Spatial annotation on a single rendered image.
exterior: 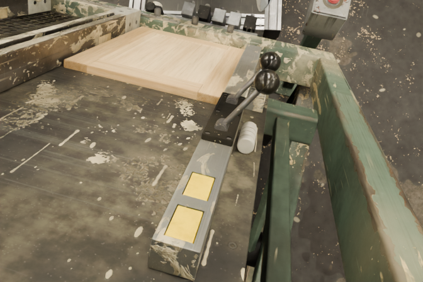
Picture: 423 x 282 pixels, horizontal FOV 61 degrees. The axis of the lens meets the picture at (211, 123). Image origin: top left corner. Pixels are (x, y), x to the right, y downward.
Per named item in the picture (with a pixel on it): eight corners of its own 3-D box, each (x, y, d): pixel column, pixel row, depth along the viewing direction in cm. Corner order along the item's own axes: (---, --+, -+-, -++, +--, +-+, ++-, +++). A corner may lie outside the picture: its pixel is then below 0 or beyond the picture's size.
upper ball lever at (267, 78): (227, 133, 60) (285, 77, 54) (224, 143, 56) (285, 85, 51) (210, 119, 59) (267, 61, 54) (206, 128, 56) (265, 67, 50)
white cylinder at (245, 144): (252, 156, 61) (255, 136, 68) (255, 141, 60) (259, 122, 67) (235, 152, 61) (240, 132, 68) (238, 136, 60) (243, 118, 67)
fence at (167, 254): (259, 58, 121) (262, 46, 119) (194, 281, 36) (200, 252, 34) (244, 55, 122) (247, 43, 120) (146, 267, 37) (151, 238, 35)
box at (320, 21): (338, 14, 137) (354, -13, 119) (332, 42, 135) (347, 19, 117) (307, 7, 138) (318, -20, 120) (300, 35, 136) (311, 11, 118)
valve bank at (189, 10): (265, 33, 156) (272, 5, 132) (258, 63, 153) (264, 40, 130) (157, 9, 161) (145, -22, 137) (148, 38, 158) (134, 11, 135)
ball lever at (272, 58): (236, 107, 71) (285, 58, 65) (233, 115, 67) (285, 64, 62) (222, 95, 70) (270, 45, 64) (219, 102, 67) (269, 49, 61)
